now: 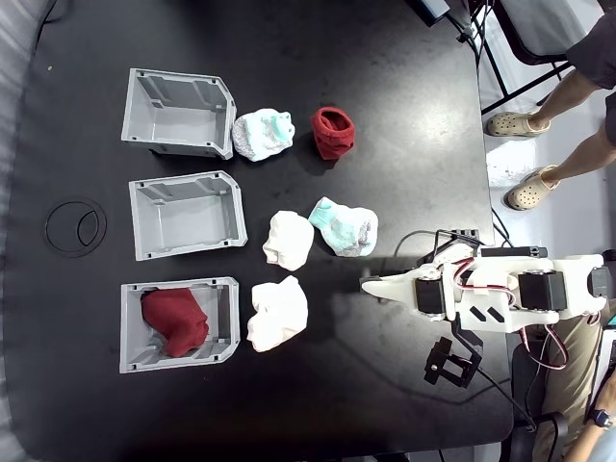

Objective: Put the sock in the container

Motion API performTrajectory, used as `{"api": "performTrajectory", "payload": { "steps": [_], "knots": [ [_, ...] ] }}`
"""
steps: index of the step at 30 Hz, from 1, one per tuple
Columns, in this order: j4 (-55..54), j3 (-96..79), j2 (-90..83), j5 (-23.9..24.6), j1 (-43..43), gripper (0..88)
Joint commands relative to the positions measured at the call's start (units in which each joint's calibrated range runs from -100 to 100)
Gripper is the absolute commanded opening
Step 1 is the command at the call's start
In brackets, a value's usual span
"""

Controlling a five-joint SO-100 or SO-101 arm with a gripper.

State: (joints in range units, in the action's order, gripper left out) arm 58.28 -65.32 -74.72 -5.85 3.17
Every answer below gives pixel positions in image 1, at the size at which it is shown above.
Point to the dark red sock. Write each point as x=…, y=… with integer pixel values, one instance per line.
x=332, y=135
x=175, y=320

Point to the black folding chair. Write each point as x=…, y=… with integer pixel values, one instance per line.
x=520, y=33

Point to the laptop at operator's side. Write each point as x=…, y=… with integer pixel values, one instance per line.
x=610, y=346

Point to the standing person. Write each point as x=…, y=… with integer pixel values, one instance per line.
x=577, y=58

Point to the teal grey white sock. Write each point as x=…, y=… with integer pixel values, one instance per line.
x=260, y=135
x=344, y=231

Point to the seated person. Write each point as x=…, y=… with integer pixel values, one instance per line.
x=572, y=366

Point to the grey plastic container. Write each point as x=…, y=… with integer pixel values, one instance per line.
x=223, y=313
x=173, y=118
x=187, y=221

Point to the black office chair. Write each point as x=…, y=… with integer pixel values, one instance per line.
x=527, y=385

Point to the beige clog shoe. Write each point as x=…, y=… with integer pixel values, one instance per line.
x=517, y=124
x=529, y=190

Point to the dark wristwatch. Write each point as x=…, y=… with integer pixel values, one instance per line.
x=599, y=417

